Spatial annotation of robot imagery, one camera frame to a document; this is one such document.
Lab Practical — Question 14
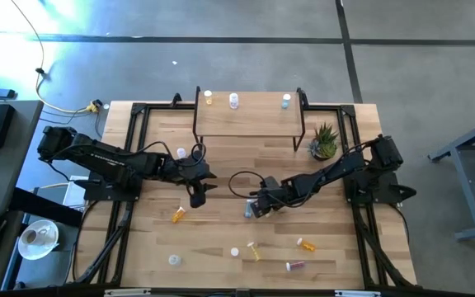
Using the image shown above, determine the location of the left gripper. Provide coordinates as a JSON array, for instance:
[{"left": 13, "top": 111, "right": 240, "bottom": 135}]
[{"left": 162, "top": 144, "right": 219, "bottom": 210}]

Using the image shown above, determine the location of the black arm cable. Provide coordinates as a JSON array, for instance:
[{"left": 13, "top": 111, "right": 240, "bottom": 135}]
[
  {"left": 228, "top": 170, "right": 268, "bottom": 200},
  {"left": 132, "top": 139, "right": 208, "bottom": 168}
]

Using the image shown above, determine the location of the white cup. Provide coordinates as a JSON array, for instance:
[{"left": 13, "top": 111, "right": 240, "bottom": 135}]
[{"left": 21, "top": 228, "right": 40, "bottom": 248}]

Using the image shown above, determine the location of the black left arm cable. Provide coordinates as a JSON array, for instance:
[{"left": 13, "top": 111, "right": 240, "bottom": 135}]
[{"left": 132, "top": 139, "right": 208, "bottom": 168}]

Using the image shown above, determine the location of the black metal table frame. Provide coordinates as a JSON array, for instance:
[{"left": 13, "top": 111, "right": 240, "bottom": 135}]
[{"left": 72, "top": 92, "right": 418, "bottom": 290}]

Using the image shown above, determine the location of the wooden shelf with black frame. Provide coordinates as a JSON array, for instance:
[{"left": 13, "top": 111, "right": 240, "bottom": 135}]
[{"left": 191, "top": 85, "right": 307, "bottom": 152}]

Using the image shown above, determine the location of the white bracket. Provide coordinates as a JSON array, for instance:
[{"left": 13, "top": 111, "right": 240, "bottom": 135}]
[
  {"left": 334, "top": 289, "right": 382, "bottom": 297},
  {"left": 104, "top": 288, "right": 153, "bottom": 297}
]

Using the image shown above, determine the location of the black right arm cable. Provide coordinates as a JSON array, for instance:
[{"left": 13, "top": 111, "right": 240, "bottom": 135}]
[{"left": 228, "top": 170, "right": 268, "bottom": 200}]

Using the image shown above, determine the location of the potted succulent plant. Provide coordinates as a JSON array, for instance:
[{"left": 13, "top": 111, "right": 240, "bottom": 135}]
[{"left": 308, "top": 121, "right": 341, "bottom": 162}]

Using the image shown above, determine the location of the white paper sheet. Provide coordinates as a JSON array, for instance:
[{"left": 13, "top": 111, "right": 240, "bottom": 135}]
[{"left": 61, "top": 175, "right": 93, "bottom": 210}]

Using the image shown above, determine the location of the yellow cable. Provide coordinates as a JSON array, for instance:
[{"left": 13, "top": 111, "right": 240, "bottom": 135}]
[{"left": 9, "top": 0, "right": 101, "bottom": 115}]

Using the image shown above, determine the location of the grey metal stand frame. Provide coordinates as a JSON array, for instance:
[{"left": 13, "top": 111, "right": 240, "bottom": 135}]
[{"left": 428, "top": 111, "right": 475, "bottom": 243}]

